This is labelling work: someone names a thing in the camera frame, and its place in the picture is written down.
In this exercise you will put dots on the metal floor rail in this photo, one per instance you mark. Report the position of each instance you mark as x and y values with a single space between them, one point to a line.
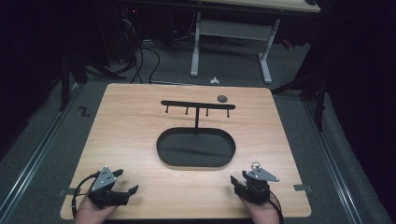
34 161
336 168

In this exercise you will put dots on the white scrap on floor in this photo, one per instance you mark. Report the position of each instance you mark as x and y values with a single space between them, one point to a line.
214 81

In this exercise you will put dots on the black key holder with tray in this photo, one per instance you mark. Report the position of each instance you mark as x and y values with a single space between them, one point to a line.
196 147

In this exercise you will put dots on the person's left hand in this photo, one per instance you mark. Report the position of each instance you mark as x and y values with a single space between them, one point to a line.
90 213

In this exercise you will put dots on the grey tape strip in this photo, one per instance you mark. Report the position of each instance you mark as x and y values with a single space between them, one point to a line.
302 188
67 192

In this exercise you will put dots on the white metal frame desk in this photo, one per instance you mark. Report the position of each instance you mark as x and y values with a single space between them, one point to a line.
233 29

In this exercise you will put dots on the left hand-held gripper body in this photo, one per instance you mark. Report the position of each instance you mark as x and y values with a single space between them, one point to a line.
102 182

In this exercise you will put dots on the person's right hand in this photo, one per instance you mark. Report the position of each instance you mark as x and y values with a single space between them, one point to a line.
261 213

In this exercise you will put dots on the black metal stand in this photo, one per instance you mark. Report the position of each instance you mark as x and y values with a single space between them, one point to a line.
65 84
317 93

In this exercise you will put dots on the small red object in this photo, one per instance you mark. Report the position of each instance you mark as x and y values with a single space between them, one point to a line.
286 44

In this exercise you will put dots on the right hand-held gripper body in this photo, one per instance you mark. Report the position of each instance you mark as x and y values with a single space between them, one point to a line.
257 189

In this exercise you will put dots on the black round table cap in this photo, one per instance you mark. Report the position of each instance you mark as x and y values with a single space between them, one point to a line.
222 99

